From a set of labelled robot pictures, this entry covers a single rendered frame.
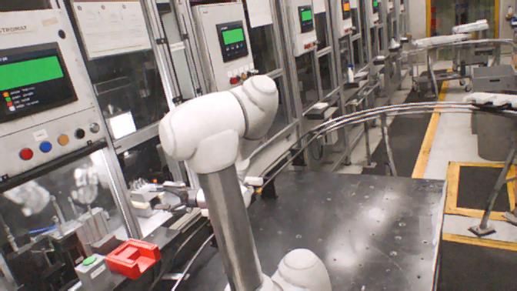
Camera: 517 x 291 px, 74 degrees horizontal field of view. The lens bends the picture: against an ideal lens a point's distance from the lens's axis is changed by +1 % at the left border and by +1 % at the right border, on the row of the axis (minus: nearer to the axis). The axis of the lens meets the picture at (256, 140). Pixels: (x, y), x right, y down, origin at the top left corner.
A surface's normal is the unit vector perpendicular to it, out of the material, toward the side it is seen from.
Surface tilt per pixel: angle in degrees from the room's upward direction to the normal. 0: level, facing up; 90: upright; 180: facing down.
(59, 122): 90
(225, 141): 94
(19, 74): 90
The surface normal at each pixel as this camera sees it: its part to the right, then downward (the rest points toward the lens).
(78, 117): 0.84, 0.01
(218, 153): 0.50, 0.22
